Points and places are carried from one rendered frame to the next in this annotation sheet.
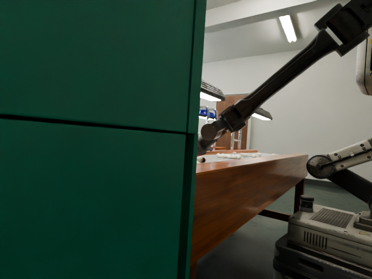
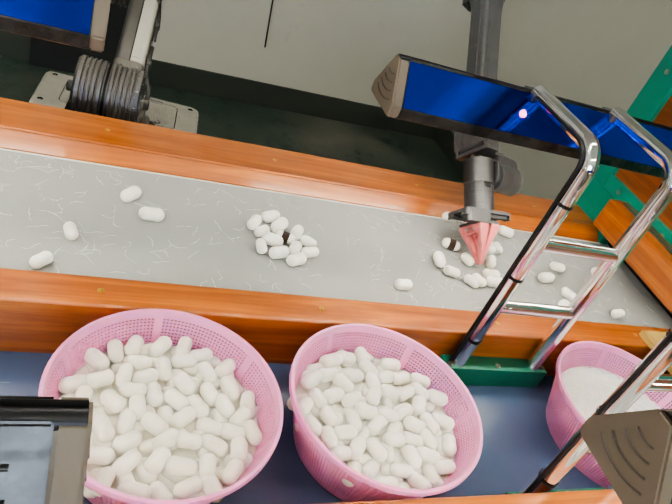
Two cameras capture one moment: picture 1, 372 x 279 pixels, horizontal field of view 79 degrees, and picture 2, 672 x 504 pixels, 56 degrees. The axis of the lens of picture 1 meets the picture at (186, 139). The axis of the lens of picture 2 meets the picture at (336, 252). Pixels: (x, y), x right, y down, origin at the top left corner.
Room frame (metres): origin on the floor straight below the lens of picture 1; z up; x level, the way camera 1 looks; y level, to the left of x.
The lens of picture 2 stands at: (1.94, 0.23, 1.35)
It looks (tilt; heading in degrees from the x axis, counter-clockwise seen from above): 34 degrees down; 206
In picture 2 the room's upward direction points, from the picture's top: 24 degrees clockwise
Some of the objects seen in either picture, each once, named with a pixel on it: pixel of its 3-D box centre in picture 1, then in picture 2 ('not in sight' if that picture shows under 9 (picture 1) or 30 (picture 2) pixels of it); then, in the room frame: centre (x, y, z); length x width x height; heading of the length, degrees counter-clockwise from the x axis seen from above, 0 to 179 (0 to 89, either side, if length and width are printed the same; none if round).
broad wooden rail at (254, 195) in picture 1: (272, 174); (206, 194); (1.16, -0.46, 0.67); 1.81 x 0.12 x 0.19; 145
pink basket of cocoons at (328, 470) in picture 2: not in sight; (375, 420); (1.34, 0.09, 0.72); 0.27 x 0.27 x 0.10
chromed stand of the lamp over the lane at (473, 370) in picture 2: not in sight; (530, 247); (1.01, 0.08, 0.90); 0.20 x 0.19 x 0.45; 145
